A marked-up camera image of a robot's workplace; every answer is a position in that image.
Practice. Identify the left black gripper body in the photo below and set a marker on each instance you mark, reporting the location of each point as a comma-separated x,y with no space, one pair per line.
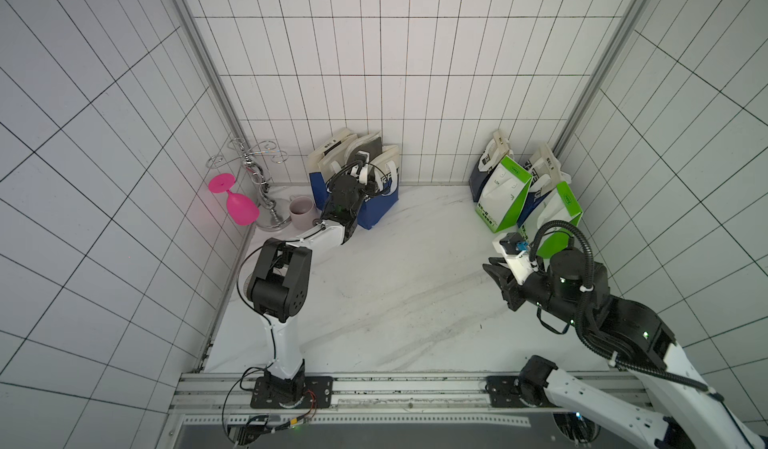
369,191

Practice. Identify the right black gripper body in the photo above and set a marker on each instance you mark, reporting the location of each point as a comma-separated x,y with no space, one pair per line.
513,284

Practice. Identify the blue Cheerful bag front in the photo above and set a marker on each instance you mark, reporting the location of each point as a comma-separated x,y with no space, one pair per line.
325,161

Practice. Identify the blue cheerful bag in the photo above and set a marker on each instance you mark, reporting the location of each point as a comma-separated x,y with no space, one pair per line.
325,161
378,166

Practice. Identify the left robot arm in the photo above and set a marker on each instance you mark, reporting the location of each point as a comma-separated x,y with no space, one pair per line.
279,282

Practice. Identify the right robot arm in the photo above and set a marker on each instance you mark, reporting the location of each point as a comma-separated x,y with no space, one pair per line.
629,336

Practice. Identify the dark blue bag behind right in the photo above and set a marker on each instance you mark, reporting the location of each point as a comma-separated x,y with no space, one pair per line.
546,173

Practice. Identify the dark bag behind left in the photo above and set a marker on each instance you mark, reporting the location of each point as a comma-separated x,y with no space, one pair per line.
496,149

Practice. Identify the mauve ceramic mug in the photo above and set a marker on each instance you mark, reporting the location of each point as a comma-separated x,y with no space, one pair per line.
304,212

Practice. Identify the chrome glass holder stand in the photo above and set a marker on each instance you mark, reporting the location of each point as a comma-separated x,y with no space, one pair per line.
274,213

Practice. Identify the pink plastic wine glass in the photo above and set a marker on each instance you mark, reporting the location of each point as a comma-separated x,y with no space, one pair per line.
240,207

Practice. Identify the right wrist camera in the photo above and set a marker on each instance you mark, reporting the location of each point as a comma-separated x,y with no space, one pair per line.
514,249

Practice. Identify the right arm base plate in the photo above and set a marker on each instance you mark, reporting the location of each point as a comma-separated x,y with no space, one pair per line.
507,391

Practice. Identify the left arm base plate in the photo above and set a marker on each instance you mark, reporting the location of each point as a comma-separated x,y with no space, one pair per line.
302,392

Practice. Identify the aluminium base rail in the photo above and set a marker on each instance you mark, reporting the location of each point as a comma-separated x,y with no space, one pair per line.
380,392

